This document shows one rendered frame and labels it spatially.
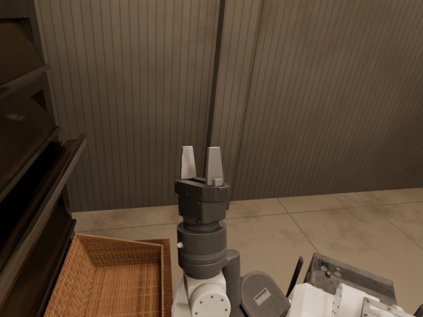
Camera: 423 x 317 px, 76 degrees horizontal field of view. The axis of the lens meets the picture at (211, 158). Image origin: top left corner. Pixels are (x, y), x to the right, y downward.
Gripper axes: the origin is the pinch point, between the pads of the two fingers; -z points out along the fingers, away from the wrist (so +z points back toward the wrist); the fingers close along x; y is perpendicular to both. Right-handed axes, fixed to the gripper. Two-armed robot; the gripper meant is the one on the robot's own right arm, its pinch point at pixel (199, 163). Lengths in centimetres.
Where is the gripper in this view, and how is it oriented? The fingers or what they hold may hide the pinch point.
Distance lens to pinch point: 47.2
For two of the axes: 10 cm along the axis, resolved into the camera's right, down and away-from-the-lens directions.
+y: -8.0, 0.7, -5.9
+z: 0.3, 10.0, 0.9
